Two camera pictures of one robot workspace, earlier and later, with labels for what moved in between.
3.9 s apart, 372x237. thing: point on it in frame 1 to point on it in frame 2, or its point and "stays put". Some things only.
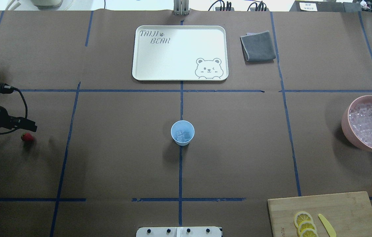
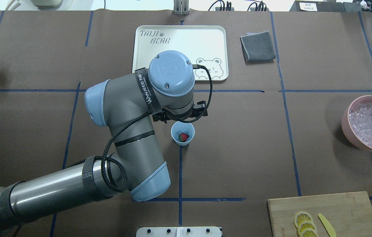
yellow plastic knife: (330, 230) stays put
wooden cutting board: (350, 214) stays put
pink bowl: (370, 121) stays put
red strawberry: (27, 137) to (183, 137)
